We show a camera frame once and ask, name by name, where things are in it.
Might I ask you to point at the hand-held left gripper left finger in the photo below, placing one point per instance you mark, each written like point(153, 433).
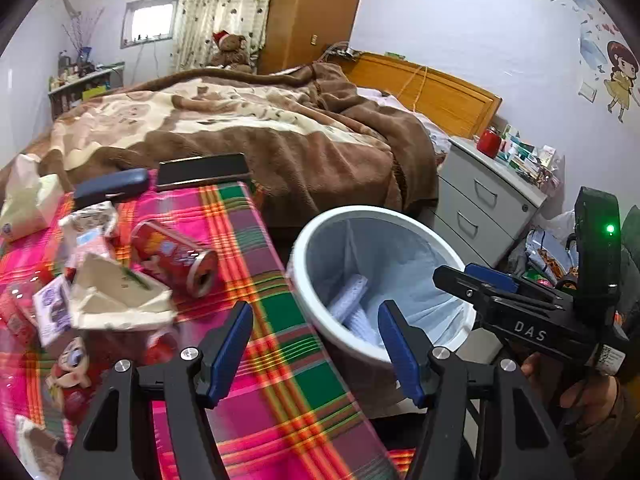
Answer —
point(227, 355)

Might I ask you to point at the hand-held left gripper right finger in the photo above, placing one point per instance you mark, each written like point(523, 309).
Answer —
point(400, 355)

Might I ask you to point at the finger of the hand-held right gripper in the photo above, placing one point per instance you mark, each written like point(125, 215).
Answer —
point(492, 275)
point(460, 285)

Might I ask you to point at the white trash bin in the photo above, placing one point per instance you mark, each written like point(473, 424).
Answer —
point(305, 270)

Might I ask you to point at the red drink can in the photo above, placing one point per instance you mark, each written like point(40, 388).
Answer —
point(165, 255)

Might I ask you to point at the pink milk carton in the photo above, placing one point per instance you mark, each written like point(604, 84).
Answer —
point(50, 310)

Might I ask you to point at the person's right forearm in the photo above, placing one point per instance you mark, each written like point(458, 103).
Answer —
point(605, 445)

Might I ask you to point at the person's right hand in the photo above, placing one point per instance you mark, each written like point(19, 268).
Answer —
point(580, 390)

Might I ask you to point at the pile of bags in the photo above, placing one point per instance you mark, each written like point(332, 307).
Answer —
point(545, 250)

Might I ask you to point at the red snack packet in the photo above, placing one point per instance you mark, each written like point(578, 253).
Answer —
point(162, 347)
point(15, 315)

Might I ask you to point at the pink plaid tablecloth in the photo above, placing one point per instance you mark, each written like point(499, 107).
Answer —
point(290, 385)

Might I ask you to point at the white crumpled paper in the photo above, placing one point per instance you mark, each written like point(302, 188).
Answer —
point(350, 300)

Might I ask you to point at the grey nightstand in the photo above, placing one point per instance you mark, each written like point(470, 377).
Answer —
point(480, 195)

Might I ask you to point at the pile of small boxes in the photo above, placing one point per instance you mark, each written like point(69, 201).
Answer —
point(530, 160)

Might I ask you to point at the printed paper wrapper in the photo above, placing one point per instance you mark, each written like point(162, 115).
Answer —
point(115, 295)

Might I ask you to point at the red mug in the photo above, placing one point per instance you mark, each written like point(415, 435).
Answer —
point(487, 142)

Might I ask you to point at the cartoon snack packet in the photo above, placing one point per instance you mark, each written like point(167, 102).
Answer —
point(70, 370)

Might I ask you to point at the white pillow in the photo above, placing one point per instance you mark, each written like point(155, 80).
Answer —
point(425, 125)

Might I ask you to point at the wooden headboard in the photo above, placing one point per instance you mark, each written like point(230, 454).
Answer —
point(450, 95)

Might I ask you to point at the black smartphone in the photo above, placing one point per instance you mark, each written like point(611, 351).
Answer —
point(202, 170)

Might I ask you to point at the clear plastic wrapper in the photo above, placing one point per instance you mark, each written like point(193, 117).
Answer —
point(87, 225)

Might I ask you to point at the dark blue glasses case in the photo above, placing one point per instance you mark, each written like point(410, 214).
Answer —
point(112, 186)

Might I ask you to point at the crumpled white tissue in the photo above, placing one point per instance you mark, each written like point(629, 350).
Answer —
point(37, 445)

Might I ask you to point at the brown patterned blanket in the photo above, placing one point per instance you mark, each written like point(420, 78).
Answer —
point(250, 125)

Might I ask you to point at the soft tissue pack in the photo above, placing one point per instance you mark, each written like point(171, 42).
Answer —
point(25, 200)

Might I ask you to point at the power strip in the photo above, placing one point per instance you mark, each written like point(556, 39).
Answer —
point(342, 51)

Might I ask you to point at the brown teddy bear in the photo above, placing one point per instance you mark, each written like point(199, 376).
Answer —
point(231, 52)

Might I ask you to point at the shelf with bottles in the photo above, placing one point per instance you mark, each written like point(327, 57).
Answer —
point(80, 85)

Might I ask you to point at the wooden wardrobe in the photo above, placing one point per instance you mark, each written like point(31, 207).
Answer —
point(315, 5)

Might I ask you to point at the small window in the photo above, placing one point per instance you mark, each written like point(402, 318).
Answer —
point(150, 22)

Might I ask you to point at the patterned curtain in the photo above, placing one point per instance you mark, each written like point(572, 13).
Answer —
point(220, 10)

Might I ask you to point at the decorative dry branches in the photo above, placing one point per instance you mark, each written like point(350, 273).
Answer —
point(82, 25)

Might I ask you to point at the cartoon wall sticker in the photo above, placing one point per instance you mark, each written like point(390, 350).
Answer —
point(620, 75)

